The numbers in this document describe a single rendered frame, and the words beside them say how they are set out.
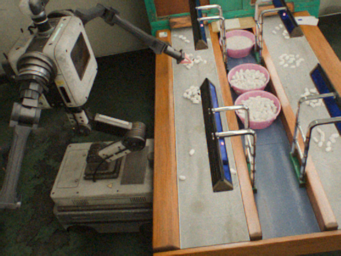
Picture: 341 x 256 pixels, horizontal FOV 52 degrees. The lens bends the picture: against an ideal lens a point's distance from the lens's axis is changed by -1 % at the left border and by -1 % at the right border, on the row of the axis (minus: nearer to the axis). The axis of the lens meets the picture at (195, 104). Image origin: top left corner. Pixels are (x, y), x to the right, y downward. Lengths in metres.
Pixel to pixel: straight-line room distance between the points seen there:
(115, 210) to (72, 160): 0.45
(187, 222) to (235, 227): 0.22
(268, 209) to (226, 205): 0.21
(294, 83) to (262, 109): 0.31
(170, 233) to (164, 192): 0.22
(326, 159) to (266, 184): 0.33
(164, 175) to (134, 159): 0.53
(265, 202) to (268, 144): 0.36
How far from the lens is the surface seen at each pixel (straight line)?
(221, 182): 1.34
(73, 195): 2.28
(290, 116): 2.04
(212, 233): 1.64
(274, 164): 1.92
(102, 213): 2.31
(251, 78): 2.33
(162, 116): 2.10
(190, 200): 1.74
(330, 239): 1.71
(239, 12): 2.89
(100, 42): 3.91
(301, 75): 2.36
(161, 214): 1.69
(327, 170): 1.86
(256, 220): 1.64
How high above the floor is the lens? 2.20
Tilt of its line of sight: 42 degrees down
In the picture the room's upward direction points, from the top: 9 degrees counter-clockwise
